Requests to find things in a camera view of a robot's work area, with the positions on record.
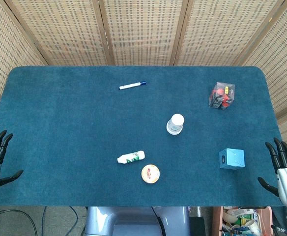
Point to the white plastic jar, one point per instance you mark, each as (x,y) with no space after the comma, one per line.
(176,123)

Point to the wooden bin of clutter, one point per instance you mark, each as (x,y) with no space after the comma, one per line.
(241,221)

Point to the light blue cube box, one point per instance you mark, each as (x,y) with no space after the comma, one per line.
(233,159)

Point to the dark teal table cloth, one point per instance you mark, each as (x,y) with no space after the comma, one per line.
(72,123)

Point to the clear box with red toy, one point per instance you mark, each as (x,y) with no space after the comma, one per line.
(221,96)

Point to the woven bamboo screen panel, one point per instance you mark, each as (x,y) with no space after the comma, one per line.
(143,32)
(1,49)
(219,32)
(67,32)
(281,61)

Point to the white bottle with green label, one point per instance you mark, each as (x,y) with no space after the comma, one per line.
(131,157)

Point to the round tan lid red print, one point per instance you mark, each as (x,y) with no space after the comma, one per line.
(150,173)

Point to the silver-blue robot torso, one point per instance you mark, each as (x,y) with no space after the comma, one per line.
(133,221)

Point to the white marker with blue cap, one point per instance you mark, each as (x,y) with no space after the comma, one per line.
(131,85)

